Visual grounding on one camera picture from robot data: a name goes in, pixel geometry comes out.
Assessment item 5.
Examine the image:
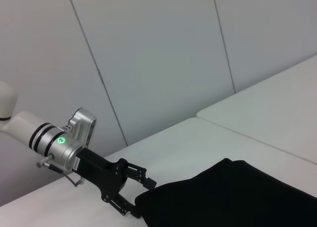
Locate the black shirt with FREE print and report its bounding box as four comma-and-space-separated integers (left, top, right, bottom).
134, 157, 317, 227

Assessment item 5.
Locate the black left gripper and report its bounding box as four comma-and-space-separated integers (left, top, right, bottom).
71, 147, 158, 219

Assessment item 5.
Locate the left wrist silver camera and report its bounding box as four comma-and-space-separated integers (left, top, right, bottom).
65, 107, 97, 149

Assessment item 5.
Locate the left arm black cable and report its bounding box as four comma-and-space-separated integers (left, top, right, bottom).
36, 155, 86, 188

